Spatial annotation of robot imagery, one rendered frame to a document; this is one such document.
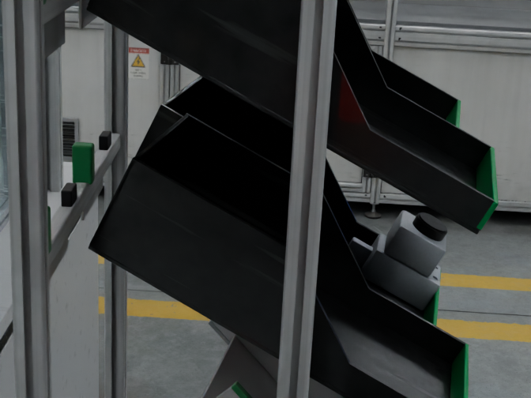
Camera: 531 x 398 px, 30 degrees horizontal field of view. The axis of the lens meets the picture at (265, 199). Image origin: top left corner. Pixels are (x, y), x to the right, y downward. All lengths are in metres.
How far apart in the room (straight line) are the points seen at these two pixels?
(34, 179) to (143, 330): 2.88
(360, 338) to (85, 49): 3.90
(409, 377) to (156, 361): 2.56
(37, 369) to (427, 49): 3.93
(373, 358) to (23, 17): 0.35
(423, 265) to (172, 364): 2.44
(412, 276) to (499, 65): 3.71
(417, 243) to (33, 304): 0.36
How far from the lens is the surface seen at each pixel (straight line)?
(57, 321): 2.03
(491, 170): 0.68
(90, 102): 4.63
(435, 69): 4.52
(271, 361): 0.82
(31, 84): 0.60
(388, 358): 0.75
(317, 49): 0.58
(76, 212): 0.74
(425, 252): 0.86
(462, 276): 4.11
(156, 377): 3.19
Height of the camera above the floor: 1.56
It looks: 19 degrees down
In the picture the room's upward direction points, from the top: 3 degrees clockwise
